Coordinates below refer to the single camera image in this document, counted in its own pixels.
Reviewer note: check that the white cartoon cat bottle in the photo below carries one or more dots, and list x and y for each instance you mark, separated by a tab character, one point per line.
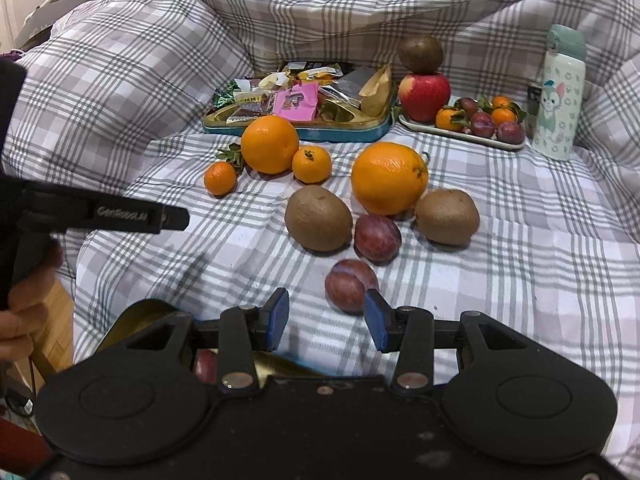
559	105

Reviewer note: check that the gold metal tray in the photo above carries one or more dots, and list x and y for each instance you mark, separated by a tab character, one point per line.
135	317

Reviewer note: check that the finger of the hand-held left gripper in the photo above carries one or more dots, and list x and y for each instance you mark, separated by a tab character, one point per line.
175	219

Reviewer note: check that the red apple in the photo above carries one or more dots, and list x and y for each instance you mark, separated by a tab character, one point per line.
424	96

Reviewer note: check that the red cloth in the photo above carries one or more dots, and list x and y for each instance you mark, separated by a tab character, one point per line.
17	442

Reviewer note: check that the small dark jar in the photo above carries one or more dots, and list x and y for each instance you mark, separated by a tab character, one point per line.
534	96

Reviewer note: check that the blue snack tin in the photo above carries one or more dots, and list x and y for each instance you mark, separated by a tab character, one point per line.
320	134

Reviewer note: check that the dark brown round fruit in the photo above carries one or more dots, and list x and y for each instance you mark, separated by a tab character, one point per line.
421	53

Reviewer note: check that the person's left hand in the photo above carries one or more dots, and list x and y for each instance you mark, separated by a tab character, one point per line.
27	310

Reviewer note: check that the pile of assorted snack wrappers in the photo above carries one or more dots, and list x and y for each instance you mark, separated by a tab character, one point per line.
260	100

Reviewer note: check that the large necked orange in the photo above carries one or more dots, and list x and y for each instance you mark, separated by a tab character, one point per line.
390	180

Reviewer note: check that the pink snack packet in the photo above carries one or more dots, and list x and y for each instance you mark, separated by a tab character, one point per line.
296	101

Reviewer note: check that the large round orange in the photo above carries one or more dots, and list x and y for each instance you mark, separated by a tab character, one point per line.
270	144

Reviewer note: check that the dark red plum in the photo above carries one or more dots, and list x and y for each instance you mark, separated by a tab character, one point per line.
469	106
511	133
206	367
350	282
482	124
377	238

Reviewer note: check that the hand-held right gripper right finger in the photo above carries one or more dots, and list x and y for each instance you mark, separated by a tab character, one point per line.
375	322

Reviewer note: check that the mandarin with green leaves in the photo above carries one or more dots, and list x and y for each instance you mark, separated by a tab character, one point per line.
220	179

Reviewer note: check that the small mandarin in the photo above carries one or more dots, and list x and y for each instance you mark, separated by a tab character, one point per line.
502	116
500	102
311	165

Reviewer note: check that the brown paper pouch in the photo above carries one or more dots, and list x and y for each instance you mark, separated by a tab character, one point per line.
377	92

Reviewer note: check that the leafy mandarin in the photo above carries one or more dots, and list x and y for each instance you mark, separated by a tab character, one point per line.
446	120

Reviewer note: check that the brown kiwi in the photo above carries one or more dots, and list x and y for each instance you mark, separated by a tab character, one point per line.
446	216
318	218

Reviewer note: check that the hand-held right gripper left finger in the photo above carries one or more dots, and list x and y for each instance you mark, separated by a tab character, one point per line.
277	317

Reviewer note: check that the white rectangular plate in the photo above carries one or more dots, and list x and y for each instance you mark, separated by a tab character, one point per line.
492	142

